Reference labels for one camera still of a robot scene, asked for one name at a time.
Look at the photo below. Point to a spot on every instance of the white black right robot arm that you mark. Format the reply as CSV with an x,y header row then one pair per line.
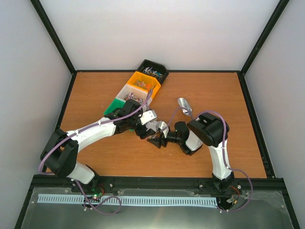
x,y
209,129

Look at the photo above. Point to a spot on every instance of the grey metal front plate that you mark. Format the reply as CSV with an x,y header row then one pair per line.
x,y
265,210

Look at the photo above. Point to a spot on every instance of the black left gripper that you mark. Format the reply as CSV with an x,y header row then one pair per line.
x,y
139,132

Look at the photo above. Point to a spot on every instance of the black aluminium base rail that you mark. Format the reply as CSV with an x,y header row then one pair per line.
x,y
203,186

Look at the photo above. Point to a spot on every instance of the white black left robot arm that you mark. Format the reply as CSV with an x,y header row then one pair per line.
x,y
60,154

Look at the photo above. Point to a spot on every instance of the round metal jar lid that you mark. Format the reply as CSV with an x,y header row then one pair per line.
x,y
152,127

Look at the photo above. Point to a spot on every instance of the yellow candy bin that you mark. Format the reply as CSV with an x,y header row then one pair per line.
x,y
144,82

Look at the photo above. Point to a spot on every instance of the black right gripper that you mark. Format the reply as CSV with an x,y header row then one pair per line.
x,y
157,141

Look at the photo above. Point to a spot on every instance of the silver metal scoop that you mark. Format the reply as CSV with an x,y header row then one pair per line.
x,y
186,108

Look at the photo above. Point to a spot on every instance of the black enclosure frame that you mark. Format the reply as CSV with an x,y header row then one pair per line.
x,y
282,4

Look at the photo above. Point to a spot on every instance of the clear plastic jar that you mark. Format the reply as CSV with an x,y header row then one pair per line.
x,y
156,135

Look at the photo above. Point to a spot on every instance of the white candy bin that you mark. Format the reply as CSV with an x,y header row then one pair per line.
x,y
132,92

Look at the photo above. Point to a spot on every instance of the black candy bin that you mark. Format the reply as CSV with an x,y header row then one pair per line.
x,y
154,69

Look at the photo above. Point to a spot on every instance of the light blue slotted cable duct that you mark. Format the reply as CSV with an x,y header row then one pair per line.
x,y
131,201

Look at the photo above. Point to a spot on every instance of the green candy bin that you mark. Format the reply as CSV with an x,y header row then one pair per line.
x,y
114,106

